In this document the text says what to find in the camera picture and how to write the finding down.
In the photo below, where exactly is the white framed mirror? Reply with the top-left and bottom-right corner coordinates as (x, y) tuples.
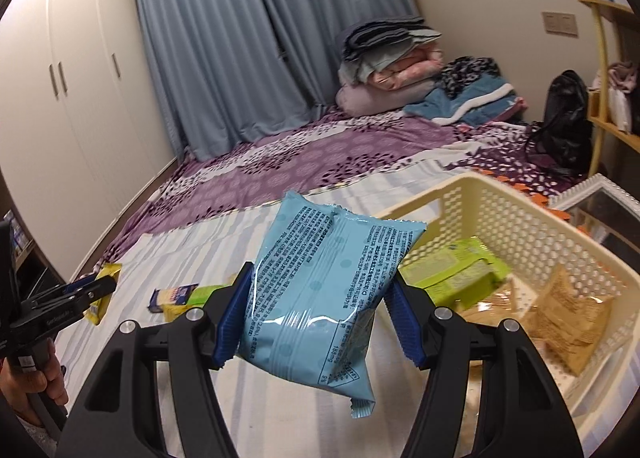
(547, 175), (640, 259)

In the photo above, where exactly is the blue-grey curtain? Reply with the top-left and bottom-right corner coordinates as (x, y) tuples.
(131, 0), (421, 161)

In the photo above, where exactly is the white wardrobe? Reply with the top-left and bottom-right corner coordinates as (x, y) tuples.
(0, 0), (176, 249)

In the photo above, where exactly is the light blue snack packet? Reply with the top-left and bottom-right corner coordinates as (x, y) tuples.
(236, 191), (427, 421)

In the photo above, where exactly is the white pouch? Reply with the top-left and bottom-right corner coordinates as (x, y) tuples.
(607, 88), (633, 132)

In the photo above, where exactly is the blue fleece blanket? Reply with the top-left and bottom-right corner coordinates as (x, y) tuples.
(402, 73), (528, 126)

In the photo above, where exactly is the wooden wall shelf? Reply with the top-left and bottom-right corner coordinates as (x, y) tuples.
(572, 0), (640, 179)

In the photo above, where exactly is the striped blanket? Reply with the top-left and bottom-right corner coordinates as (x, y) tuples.
(50, 158), (501, 458)

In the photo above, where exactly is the dark grey folded blanket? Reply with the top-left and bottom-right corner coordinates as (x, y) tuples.
(342, 16), (441, 62)

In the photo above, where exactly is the black bag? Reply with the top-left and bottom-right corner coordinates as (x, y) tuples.
(530, 70), (593, 176)

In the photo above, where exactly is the small yellow cake packet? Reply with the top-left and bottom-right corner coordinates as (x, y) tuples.
(85, 263), (123, 326)
(162, 305), (201, 324)

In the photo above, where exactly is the cream perforated plastic basket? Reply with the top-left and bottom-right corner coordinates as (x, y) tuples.
(375, 173), (640, 458)

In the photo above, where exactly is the pale grey-green folded blanket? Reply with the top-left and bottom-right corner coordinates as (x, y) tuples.
(339, 46), (416, 85)

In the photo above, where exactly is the dark bookshelf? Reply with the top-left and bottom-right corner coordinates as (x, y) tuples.
(2, 208), (63, 299)

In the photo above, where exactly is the lime green snack packet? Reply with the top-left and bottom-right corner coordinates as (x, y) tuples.
(400, 237), (511, 311)

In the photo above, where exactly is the yellow hoop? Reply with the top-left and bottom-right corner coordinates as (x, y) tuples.
(570, 0), (608, 179)

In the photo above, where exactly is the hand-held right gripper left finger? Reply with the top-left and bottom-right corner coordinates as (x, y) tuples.
(59, 262), (256, 458)

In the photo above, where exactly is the blue soda biscuit packet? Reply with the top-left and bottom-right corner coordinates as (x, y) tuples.
(149, 285), (201, 314)

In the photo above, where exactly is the purple floral bedsheet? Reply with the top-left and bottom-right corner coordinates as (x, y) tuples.
(92, 106), (586, 279)

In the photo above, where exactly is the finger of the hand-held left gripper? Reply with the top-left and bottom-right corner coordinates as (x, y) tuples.
(62, 274), (101, 291)
(52, 277), (119, 313)

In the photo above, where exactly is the pink cloth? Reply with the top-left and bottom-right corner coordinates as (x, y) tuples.
(607, 61), (640, 89)

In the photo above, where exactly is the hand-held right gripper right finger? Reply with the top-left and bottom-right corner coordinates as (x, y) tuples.
(385, 278), (586, 458)

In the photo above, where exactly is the leopard print cloth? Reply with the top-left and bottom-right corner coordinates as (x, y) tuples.
(437, 56), (501, 96)

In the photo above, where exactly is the pink quilt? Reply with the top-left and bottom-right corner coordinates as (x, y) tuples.
(370, 46), (446, 89)

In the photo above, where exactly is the person's left hand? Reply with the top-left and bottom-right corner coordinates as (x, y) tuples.
(0, 348), (71, 426)

